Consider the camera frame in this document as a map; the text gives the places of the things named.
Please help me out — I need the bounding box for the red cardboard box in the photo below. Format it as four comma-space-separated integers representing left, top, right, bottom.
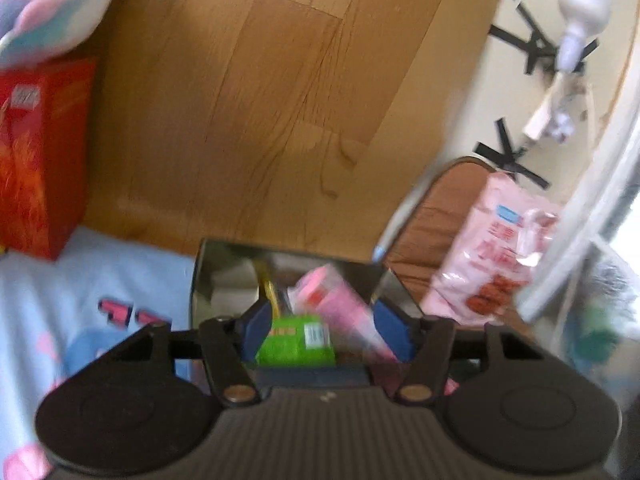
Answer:
0, 56, 98, 261

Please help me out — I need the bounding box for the black tape strip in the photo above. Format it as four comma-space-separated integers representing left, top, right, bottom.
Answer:
489, 4, 600, 77
474, 117, 551, 191

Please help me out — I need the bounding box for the printed cartoon blanket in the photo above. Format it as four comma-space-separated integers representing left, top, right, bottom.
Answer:
0, 225, 201, 480

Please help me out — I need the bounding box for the white light bulb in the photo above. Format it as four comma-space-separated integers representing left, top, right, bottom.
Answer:
556, 0, 612, 72

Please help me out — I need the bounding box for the pastel plush toy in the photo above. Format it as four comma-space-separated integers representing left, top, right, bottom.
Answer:
0, 0, 132, 68

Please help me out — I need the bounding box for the wooden board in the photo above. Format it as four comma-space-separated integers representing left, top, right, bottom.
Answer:
82, 0, 506, 263

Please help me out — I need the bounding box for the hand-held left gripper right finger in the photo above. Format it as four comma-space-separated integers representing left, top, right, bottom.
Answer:
372, 297, 551, 407

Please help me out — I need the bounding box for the bright green snack packet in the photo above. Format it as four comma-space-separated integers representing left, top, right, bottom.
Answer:
255, 314, 337, 367

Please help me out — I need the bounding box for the white crumpled paper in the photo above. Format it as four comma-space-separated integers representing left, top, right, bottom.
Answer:
522, 72, 588, 143

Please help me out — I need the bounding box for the black box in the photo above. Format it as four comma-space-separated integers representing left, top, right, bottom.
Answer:
189, 237, 427, 387

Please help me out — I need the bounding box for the brown chair cushion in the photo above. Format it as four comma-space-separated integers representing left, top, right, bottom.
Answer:
379, 156, 533, 332

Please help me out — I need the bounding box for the window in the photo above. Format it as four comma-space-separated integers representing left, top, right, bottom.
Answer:
515, 50, 640, 411

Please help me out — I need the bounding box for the peanut packet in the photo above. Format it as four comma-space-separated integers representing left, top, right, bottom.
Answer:
252, 260, 283, 318

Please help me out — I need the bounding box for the pink snack box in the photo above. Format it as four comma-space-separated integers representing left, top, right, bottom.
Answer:
289, 265, 401, 363

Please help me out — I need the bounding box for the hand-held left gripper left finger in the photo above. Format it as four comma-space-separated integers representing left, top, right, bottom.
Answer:
65, 297, 274, 407

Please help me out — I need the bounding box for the large pink snack bag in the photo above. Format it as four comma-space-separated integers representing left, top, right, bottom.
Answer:
419, 170, 562, 327

